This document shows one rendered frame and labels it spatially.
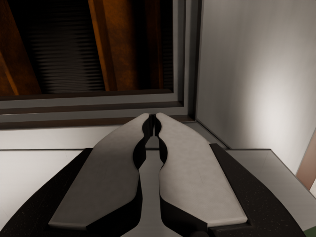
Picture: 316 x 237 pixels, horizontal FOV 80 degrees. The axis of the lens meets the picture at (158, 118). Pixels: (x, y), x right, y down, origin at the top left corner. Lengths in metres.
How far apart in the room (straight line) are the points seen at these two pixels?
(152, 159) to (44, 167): 0.09
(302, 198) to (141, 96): 0.18
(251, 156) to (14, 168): 0.20
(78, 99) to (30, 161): 0.07
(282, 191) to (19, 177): 0.24
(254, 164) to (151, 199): 0.10
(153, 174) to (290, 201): 0.14
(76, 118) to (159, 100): 0.07
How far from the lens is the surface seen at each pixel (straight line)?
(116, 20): 0.29
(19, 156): 0.19
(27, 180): 0.21
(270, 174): 0.20
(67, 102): 0.17
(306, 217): 0.27
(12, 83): 0.32
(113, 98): 0.16
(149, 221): 0.22
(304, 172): 0.25
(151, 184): 0.18
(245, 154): 0.17
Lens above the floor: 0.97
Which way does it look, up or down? 60 degrees down
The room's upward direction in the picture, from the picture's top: 180 degrees counter-clockwise
